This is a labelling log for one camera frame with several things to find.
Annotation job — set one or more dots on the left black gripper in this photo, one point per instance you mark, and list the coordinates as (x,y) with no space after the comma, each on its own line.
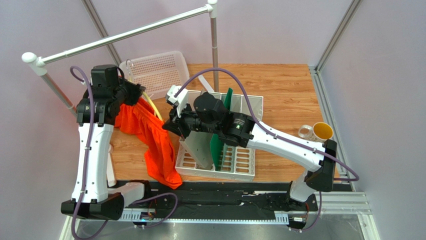
(135,90)

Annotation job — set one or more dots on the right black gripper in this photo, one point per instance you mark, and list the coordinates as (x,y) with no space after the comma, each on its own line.
(173,123)

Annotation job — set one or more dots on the orange shorts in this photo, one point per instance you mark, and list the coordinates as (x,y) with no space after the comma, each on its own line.
(140,120)

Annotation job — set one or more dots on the yellow clothes hanger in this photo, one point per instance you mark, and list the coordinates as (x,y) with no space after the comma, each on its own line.
(145,95)

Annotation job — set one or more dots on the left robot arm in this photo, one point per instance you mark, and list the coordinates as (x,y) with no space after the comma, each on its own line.
(91,198)

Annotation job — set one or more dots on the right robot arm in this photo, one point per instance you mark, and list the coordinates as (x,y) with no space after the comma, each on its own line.
(246,131)

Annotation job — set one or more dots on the grey folder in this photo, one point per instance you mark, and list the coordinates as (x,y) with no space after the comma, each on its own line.
(197,144)

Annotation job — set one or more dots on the white perforated plastic basket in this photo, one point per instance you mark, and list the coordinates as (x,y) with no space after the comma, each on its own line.
(157,72)

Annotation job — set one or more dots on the white plastic file organizer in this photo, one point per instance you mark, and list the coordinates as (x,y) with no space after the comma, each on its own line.
(237,163)

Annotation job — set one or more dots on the white metal clothes rack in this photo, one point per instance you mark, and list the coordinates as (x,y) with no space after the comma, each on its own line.
(38,64)

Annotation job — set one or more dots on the white patterned mug yellow inside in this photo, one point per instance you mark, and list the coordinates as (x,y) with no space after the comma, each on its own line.
(316,134)

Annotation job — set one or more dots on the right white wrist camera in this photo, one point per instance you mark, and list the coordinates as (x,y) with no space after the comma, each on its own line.
(177,97)

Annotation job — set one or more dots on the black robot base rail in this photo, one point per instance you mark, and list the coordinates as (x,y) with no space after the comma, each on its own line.
(229,203)

